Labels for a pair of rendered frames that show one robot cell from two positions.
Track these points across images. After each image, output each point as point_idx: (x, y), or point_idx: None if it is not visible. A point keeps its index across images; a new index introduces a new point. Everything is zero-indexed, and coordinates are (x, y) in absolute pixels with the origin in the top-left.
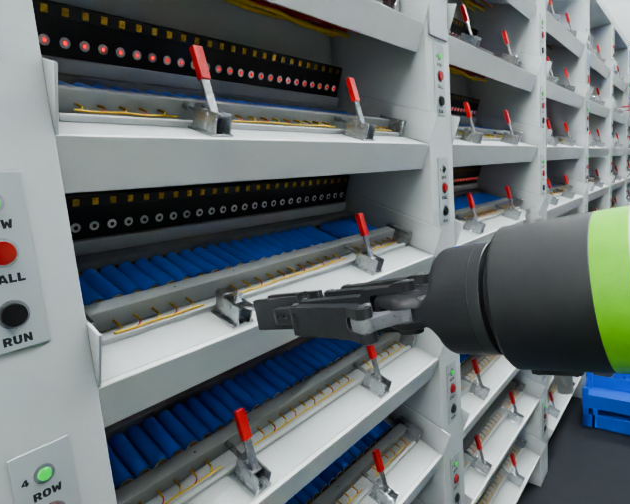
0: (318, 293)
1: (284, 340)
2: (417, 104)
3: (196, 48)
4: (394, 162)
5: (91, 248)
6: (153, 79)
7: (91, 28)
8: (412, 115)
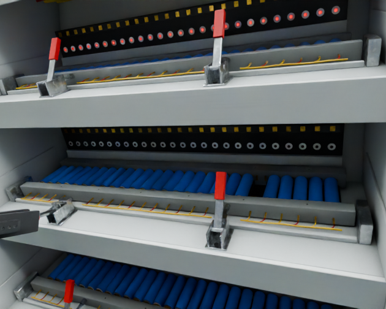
0: None
1: (89, 253)
2: None
3: (52, 40)
4: (280, 111)
5: (85, 155)
6: (124, 55)
7: (89, 35)
8: None
